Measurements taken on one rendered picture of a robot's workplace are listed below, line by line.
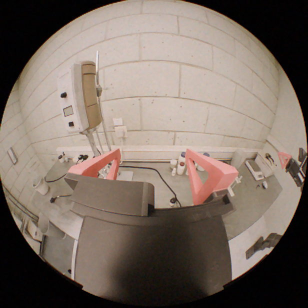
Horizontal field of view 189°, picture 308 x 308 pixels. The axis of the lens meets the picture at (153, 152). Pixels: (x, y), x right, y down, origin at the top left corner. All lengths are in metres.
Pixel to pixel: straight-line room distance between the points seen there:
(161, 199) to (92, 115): 0.49
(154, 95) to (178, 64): 0.25
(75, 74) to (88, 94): 0.08
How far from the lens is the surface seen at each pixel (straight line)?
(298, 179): 0.58
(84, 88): 0.31
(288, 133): 1.63
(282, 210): 1.75
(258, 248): 0.77
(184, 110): 0.61
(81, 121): 0.28
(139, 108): 0.59
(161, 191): 0.55
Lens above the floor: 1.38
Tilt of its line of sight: 37 degrees down
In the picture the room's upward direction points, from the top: straight up
